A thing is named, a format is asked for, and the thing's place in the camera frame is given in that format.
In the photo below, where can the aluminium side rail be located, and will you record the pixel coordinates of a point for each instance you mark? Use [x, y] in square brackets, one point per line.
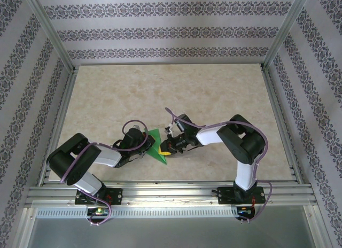
[282, 125]
[57, 125]

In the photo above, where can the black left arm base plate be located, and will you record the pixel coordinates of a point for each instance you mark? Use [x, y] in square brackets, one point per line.
[115, 195]

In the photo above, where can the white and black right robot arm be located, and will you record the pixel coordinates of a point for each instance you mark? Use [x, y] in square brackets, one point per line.
[211, 134]

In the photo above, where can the aluminium frame post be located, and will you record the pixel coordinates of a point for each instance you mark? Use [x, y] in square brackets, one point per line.
[50, 31]
[284, 31]

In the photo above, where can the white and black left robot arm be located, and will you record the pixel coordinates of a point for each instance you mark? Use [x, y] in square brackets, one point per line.
[109, 155]

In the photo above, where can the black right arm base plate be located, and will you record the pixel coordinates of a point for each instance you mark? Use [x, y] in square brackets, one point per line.
[224, 195]

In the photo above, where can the grey metal panel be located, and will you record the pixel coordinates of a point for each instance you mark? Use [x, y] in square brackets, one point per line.
[171, 232]

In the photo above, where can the green paper sheet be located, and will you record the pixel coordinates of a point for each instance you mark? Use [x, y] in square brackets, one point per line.
[157, 135]

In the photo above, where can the small controller board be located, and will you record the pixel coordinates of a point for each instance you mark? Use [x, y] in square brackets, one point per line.
[99, 211]
[244, 210]

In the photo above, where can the aluminium mounting rail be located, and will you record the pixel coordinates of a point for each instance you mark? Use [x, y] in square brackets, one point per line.
[165, 194]

